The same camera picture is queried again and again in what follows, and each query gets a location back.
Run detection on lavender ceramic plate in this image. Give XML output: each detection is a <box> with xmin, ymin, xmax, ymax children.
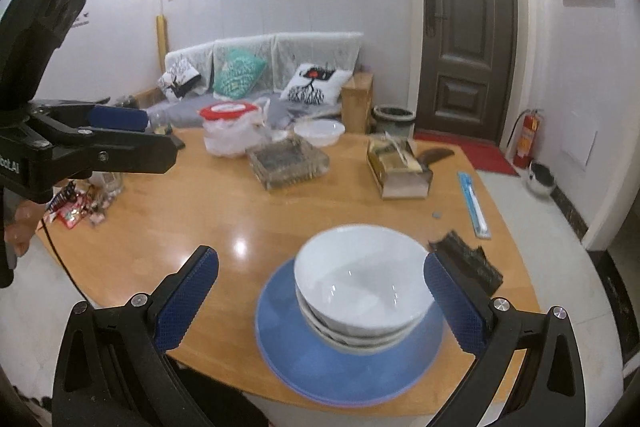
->
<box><xmin>256</xmin><ymin>327</ymin><xmax>441</xmax><ymax>408</ymax></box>

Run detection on white wall panel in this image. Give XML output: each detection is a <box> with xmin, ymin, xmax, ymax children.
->
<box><xmin>560</xmin><ymin>127</ymin><xmax>598</xmax><ymax>170</ymax></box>

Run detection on grey covered sofa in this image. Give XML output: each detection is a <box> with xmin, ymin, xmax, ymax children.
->
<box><xmin>132</xmin><ymin>32</ymin><xmax>365</xmax><ymax>128</ymax></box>

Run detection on person's left hand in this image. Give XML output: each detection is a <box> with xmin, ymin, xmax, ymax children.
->
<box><xmin>4</xmin><ymin>201</ymin><xmax>43</xmax><ymax>258</ymax></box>

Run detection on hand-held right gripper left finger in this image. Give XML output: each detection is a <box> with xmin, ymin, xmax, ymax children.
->
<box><xmin>51</xmin><ymin>245</ymin><xmax>220</xmax><ymax>427</ymax></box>

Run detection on white plastic tub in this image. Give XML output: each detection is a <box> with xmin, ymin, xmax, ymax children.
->
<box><xmin>293</xmin><ymin>119</ymin><xmax>346</xmax><ymax>148</ymax></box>

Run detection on patterned tissue box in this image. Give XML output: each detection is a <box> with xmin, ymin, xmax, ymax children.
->
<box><xmin>366</xmin><ymin>133</ymin><xmax>434</xmax><ymax>200</ymax></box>

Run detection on blue ceramic plate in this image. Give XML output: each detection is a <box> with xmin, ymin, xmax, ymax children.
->
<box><xmin>255</xmin><ymin>257</ymin><xmax>446</xmax><ymax>400</ymax></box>

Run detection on blue toothbrush pack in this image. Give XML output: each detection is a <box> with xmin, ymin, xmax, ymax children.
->
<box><xmin>457</xmin><ymin>172</ymin><xmax>492</xmax><ymax>240</ymax></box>

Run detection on yellow rolled mat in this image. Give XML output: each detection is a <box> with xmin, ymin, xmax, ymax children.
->
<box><xmin>156</xmin><ymin>14</ymin><xmax>168</xmax><ymax>72</ymax></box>

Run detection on teal patterned pillow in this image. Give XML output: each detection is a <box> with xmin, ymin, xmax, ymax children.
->
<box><xmin>213</xmin><ymin>48</ymin><xmax>267</xmax><ymax>100</ymax></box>

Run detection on red fire extinguisher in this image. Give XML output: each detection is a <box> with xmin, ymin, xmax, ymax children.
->
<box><xmin>510</xmin><ymin>108</ymin><xmax>545</xmax><ymax>168</ymax></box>

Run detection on pile of snack packets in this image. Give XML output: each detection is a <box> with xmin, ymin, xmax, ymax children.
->
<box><xmin>47</xmin><ymin>182</ymin><xmax>108</xmax><ymax>230</ymax></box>

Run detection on round trash bin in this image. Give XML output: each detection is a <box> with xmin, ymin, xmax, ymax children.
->
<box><xmin>372</xmin><ymin>105</ymin><xmax>416</xmax><ymax>138</ymax></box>

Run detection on square glass ashtray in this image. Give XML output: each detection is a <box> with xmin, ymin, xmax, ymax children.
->
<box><xmin>247</xmin><ymin>141</ymin><xmax>331</xmax><ymax>192</ymax></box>

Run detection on white pillow deer print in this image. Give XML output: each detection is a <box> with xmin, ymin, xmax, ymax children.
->
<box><xmin>157</xmin><ymin>56</ymin><xmax>202</xmax><ymax>102</ymax></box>

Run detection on clear glass jar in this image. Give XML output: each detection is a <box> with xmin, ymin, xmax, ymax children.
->
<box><xmin>92</xmin><ymin>169</ymin><xmax>125</xmax><ymax>198</ymax></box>

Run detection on red-lidded plastic container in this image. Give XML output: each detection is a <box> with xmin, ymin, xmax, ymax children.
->
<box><xmin>202</xmin><ymin>107</ymin><xmax>268</xmax><ymax>156</ymax></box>

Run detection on white pillow black tree print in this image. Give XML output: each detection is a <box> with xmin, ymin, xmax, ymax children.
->
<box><xmin>280</xmin><ymin>64</ymin><xmax>352</xmax><ymax>105</ymax></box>

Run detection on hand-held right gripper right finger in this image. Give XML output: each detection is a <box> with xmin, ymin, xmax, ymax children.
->
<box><xmin>423</xmin><ymin>251</ymin><xmax>587</xmax><ymax>427</ymax></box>

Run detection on red-lid plastic container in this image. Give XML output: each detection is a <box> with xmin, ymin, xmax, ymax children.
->
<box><xmin>199</xmin><ymin>102</ymin><xmax>259</xmax><ymax>122</ymax></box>

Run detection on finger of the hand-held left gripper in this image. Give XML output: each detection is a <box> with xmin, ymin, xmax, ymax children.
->
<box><xmin>37</xmin><ymin>106</ymin><xmax>150</xmax><ymax>132</ymax></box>
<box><xmin>50</xmin><ymin>128</ymin><xmax>178</xmax><ymax>175</ymax></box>

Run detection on cream ceramic bowl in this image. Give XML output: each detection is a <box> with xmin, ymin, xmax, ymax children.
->
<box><xmin>312</xmin><ymin>322</ymin><xmax>416</xmax><ymax>354</ymax></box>

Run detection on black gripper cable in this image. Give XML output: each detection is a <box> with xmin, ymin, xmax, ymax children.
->
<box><xmin>42</xmin><ymin>212</ymin><xmax>98</xmax><ymax>310</ymax></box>

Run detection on red door mat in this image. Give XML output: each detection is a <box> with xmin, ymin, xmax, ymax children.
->
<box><xmin>414</xmin><ymin>132</ymin><xmax>521</xmax><ymax>178</ymax></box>

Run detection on brown cardboard box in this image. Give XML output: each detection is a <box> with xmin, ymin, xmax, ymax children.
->
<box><xmin>341</xmin><ymin>72</ymin><xmax>375</xmax><ymax>134</ymax></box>

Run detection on white ceramic bowl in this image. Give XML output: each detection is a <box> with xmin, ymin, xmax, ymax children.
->
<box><xmin>296</xmin><ymin>292</ymin><xmax>431</xmax><ymax>343</ymax></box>
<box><xmin>293</xmin><ymin>225</ymin><xmax>437</xmax><ymax>329</ymax></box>

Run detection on dark brown door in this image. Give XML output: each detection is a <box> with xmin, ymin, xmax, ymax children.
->
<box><xmin>412</xmin><ymin>0</ymin><xmax>523</xmax><ymax>148</ymax></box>

